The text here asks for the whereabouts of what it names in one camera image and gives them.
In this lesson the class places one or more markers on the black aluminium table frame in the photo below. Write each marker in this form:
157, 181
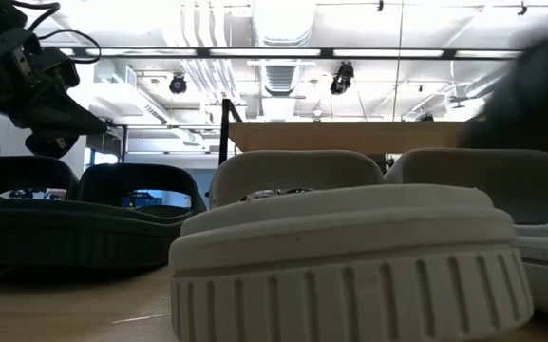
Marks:
124, 142

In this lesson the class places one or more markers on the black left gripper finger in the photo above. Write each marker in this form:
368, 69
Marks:
71, 107
60, 123

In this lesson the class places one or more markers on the silver ceiling ventilation duct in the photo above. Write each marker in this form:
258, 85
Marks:
280, 78

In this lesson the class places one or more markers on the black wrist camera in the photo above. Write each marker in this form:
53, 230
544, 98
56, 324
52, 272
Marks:
57, 66

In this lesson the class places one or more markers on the wooden shelf black metal frame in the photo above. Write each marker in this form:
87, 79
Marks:
349, 137

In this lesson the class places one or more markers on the grey rubber slide sandal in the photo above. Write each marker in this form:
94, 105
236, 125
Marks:
349, 266
492, 190

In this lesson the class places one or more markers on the black overhead light bar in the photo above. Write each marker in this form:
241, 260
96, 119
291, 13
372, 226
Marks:
326, 53

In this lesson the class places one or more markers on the black ceiling spotlight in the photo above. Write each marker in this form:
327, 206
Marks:
342, 78
177, 84
380, 5

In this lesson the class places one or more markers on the black rubber slide sandal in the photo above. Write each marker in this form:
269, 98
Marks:
88, 233
17, 176

